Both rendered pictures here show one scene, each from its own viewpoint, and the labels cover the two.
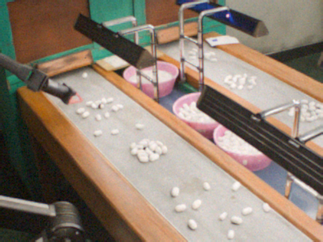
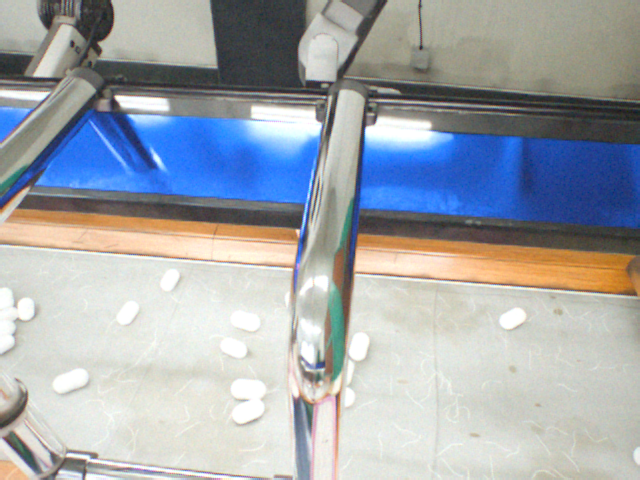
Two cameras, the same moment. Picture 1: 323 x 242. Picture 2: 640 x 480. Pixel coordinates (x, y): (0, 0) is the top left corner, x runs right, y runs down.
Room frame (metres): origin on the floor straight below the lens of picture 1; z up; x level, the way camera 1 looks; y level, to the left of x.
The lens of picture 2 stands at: (2.10, 0.03, 1.25)
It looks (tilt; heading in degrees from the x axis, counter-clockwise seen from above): 44 degrees down; 127
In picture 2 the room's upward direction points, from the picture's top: straight up
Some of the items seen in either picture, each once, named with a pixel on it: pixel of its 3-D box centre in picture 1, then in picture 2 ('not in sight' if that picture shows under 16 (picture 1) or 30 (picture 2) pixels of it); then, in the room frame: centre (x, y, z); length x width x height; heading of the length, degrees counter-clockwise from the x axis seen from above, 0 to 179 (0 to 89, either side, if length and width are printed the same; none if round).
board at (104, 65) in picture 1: (129, 58); not in sight; (2.38, 0.17, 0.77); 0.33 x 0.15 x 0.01; 121
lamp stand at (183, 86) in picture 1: (205, 49); not in sight; (2.14, -0.20, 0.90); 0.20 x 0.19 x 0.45; 31
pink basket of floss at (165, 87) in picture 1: (151, 80); not in sight; (2.19, 0.06, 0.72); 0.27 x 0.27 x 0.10
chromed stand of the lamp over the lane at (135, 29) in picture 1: (130, 70); (227, 405); (1.94, 0.14, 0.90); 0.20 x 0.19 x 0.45; 31
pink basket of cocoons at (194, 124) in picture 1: (205, 116); not in sight; (1.81, -0.16, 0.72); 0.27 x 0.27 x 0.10
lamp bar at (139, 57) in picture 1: (109, 37); (231, 141); (1.90, 0.22, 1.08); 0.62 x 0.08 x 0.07; 31
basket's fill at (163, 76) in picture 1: (151, 82); not in sight; (2.19, 0.06, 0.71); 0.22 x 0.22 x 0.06
